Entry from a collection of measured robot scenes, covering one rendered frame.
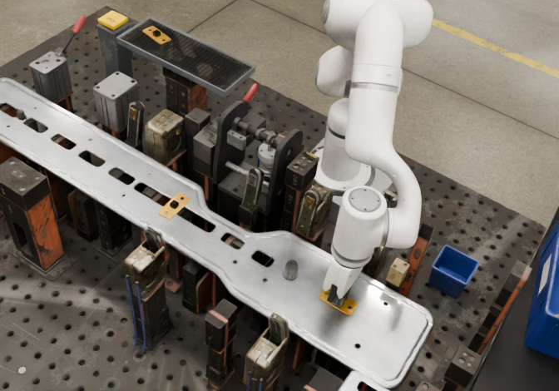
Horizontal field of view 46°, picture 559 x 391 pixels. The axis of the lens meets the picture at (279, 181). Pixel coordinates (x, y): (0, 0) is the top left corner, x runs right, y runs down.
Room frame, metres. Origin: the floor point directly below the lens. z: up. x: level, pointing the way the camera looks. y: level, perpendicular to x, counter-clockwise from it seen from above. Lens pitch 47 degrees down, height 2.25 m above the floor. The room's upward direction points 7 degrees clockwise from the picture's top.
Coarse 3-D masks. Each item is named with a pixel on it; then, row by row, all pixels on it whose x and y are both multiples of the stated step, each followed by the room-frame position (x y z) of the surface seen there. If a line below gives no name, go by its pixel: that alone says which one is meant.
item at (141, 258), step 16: (128, 256) 0.85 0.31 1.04; (144, 256) 0.86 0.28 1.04; (160, 256) 0.87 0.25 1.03; (128, 272) 0.83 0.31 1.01; (144, 272) 0.83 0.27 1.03; (160, 272) 0.87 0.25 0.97; (128, 288) 0.83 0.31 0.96; (144, 288) 0.82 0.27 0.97; (160, 288) 0.87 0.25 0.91; (144, 304) 0.83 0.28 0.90; (160, 304) 0.87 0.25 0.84; (144, 320) 0.83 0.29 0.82; (160, 320) 0.86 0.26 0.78; (144, 336) 0.82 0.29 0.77; (160, 336) 0.85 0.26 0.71; (144, 352) 0.81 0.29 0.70
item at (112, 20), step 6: (108, 12) 1.60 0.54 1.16; (114, 12) 1.60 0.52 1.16; (102, 18) 1.57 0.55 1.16; (108, 18) 1.57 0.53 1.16; (114, 18) 1.58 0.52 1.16; (120, 18) 1.58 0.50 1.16; (126, 18) 1.59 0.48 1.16; (102, 24) 1.56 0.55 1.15; (108, 24) 1.55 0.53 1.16; (114, 24) 1.55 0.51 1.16; (120, 24) 1.56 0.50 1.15
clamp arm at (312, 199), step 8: (312, 192) 1.05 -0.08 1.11; (304, 200) 1.05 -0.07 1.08; (312, 200) 1.04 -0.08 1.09; (320, 200) 1.05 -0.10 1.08; (304, 208) 1.04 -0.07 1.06; (312, 208) 1.04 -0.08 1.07; (304, 216) 1.04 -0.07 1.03; (312, 216) 1.03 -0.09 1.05; (304, 224) 1.03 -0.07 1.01; (312, 224) 1.03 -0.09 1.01; (304, 232) 1.02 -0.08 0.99
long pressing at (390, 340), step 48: (0, 96) 1.38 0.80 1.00; (48, 144) 1.21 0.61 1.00; (96, 144) 1.23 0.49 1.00; (96, 192) 1.07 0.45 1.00; (192, 192) 1.10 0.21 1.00; (192, 240) 0.95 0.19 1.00; (288, 240) 0.98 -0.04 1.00; (240, 288) 0.84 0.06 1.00; (288, 288) 0.85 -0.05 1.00; (384, 288) 0.88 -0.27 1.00; (336, 336) 0.74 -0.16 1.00; (384, 336) 0.76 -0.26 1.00; (384, 384) 0.65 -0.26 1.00
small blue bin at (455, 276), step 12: (444, 252) 1.20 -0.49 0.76; (456, 252) 1.18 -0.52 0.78; (444, 264) 1.19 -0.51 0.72; (456, 264) 1.18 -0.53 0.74; (468, 264) 1.16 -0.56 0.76; (432, 276) 1.12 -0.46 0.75; (444, 276) 1.10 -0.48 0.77; (456, 276) 1.16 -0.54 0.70; (468, 276) 1.15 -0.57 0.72; (444, 288) 1.10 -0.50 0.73; (456, 288) 1.08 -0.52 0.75
